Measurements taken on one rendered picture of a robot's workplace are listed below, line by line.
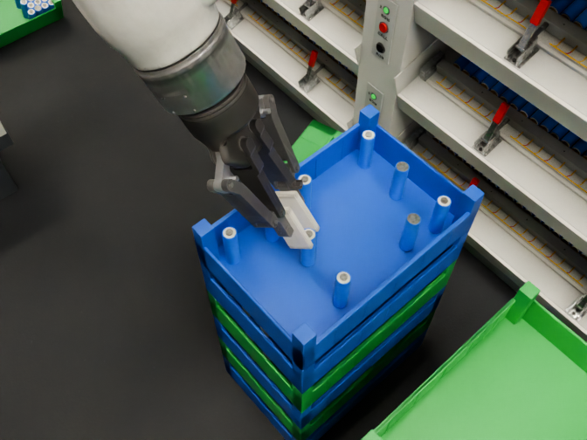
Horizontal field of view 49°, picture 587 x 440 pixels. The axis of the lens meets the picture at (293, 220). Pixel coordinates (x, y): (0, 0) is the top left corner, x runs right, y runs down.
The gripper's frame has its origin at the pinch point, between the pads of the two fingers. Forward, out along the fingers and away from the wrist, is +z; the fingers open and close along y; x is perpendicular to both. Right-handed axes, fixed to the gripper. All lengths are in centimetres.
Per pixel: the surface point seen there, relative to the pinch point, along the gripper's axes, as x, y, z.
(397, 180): 6.5, -13.6, 9.1
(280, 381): -7.7, 11.0, 21.2
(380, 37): -4.9, -46.0, 10.0
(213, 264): -10.6, 5.0, 2.5
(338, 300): 3.0, 4.2, 10.4
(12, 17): -109, -66, 3
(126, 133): -70, -42, 23
